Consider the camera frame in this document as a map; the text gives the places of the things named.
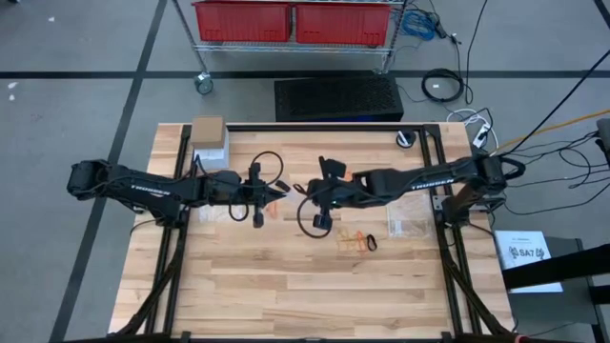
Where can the black perforated box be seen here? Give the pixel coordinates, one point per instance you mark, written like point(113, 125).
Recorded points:
point(338, 97)

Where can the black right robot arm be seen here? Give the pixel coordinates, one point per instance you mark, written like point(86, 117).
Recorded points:
point(429, 183)

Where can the white box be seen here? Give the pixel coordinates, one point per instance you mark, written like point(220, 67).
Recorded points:
point(212, 159)

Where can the black white tape roll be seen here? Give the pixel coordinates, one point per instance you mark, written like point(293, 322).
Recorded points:
point(405, 139)

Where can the red plastic bin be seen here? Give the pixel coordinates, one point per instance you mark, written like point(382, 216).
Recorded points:
point(343, 24)
point(243, 21)

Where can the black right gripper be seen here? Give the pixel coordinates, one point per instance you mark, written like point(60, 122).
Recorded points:
point(352, 190)

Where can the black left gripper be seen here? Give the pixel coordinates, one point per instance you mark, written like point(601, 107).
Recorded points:
point(224, 188)

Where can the white printed paper sheet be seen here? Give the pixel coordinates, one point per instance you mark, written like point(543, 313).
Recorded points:
point(524, 267)

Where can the white power strip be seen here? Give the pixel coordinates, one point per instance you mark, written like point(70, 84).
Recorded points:
point(481, 135)

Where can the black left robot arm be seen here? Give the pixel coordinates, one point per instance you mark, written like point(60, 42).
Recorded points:
point(143, 188)

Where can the grey side cart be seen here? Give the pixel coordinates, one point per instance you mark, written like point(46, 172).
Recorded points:
point(572, 309)

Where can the brown cardboard box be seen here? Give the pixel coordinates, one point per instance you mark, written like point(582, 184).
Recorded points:
point(207, 132)

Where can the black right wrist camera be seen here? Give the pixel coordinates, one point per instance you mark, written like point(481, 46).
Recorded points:
point(333, 194)

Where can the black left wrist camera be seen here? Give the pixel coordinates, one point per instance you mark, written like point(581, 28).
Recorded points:
point(249, 193)

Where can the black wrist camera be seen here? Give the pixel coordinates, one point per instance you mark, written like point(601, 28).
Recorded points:
point(249, 193)
point(333, 194)

